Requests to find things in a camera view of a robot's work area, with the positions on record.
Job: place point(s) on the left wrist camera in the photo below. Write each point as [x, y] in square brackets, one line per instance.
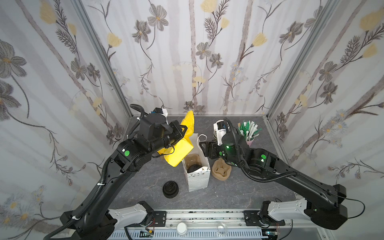
[161, 111]

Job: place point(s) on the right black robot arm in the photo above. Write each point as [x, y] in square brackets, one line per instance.
[320, 203]

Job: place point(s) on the bundle of wrapped straws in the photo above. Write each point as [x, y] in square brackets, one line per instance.
[249, 130]

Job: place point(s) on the brown pulp cup carrier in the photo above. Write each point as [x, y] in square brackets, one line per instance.
[192, 159]
[220, 170]

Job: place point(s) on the pink straw holder cup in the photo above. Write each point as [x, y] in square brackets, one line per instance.
[250, 142]

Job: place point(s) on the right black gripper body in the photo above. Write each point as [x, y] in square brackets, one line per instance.
[208, 148]

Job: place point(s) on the white paper bag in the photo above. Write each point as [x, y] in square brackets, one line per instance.
[198, 180]

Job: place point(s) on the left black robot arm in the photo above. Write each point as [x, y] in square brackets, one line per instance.
[92, 220]

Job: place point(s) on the black cup lid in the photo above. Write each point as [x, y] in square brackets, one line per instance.
[194, 168]

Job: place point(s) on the single yellow napkin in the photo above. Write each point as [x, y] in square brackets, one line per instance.
[174, 156]

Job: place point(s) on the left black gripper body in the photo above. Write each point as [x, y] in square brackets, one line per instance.
[179, 133]

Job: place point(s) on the aluminium mounting rail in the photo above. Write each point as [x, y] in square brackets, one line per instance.
[136, 223]

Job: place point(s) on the stack of black lids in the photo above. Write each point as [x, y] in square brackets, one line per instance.
[170, 189]

